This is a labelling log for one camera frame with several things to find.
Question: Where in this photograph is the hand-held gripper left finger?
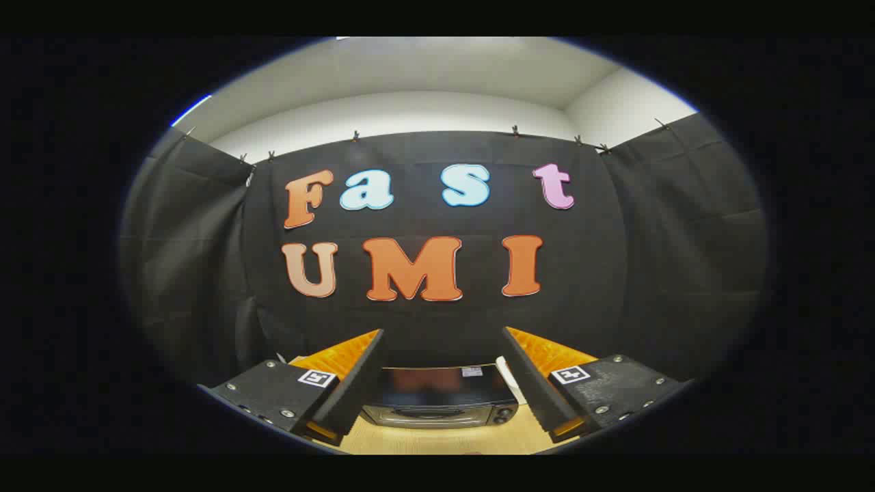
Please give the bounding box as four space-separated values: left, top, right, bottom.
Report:
197 328 388 448

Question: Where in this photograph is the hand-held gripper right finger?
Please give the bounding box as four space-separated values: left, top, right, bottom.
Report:
502 326 696 445

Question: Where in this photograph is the black toaster oven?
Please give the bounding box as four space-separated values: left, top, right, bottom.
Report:
360 364 520 429

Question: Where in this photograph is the white slot toaster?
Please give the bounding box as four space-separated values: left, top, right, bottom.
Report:
496 355 528 406

